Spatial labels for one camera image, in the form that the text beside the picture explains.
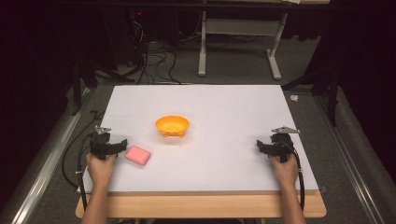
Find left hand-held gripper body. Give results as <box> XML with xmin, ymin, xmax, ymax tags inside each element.
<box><xmin>89</xmin><ymin>125</ymin><xmax>113</xmax><ymax>161</ymax></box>

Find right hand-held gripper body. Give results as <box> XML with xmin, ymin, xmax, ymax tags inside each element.
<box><xmin>270</xmin><ymin>125</ymin><xmax>302</xmax><ymax>163</ymax></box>

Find person's left hand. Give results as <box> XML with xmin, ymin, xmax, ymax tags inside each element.
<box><xmin>85</xmin><ymin>152</ymin><xmax>118</xmax><ymax>189</ymax></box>

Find person's right hand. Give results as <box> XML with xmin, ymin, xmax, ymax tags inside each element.
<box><xmin>269</xmin><ymin>153</ymin><xmax>300</xmax><ymax>189</ymax></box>

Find pink sponge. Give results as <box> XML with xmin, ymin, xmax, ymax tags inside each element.
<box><xmin>124</xmin><ymin>145</ymin><xmax>152</xmax><ymax>167</ymax></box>

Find white table cover board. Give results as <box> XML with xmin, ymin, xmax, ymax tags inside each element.
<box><xmin>77</xmin><ymin>84</ymin><xmax>319</xmax><ymax>194</ymax></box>

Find orange plastic bowl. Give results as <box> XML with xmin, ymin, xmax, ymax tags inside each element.
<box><xmin>154</xmin><ymin>115</ymin><xmax>191</xmax><ymax>138</ymax></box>

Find black metal stand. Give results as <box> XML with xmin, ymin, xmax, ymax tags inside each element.
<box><xmin>280</xmin><ymin>60</ymin><xmax>341</xmax><ymax>128</ymax></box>
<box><xmin>70</xmin><ymin>57</ymin><xmax>136</xmax><ymax>117</ymax></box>

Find wooden table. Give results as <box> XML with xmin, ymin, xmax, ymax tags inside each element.
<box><xmin>75</xmin><ymin>189</ymin><xmax>328</xmax><ymax>219</ymax></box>

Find dark computer tower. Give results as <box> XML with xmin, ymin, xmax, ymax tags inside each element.
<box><xmin>101</xmin><ymin>8</ymin><xmax>149</xmax><ymax>67</ymax></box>

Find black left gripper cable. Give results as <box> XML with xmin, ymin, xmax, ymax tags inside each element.
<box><xmin>61</xmin><ymin>110</ymin><xmax>101</xmax><ymax>213</ymax></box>

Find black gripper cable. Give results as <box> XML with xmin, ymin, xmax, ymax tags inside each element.
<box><xmin>61</xmin><ymin>110</ymin><xmax>101</xmax><ymax>213</ymax></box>
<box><xmin>279</xmin><ymin>140</ymin><xmax>306</xmax><ymax>211</ymax></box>

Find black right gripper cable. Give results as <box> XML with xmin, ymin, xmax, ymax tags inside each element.
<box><xmin>279</xmin><ymin>140</ymin><xmax>306</xmax><ymax>211</ymax></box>

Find aluminium floor rail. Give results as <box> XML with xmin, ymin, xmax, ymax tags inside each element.
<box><xmin>8</xmin><ymin>88</ymin><xmax>94</xmax><ymax>224</ymax></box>
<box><xmin>313</xmin><ymin>95</ymin><xmax>389</xmax><ymax>224</ymax></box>

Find black floor cables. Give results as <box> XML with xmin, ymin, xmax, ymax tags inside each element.
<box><xmin>125</xmin><ymin>18</ymin><xmax>204</xmax><ymax>86</ymax></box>

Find white metal desk frame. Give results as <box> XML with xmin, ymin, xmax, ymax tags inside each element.
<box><xmin>197</xmin><ymin>10</ymin><xmax>290</xmax><ymax>81</ymax></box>

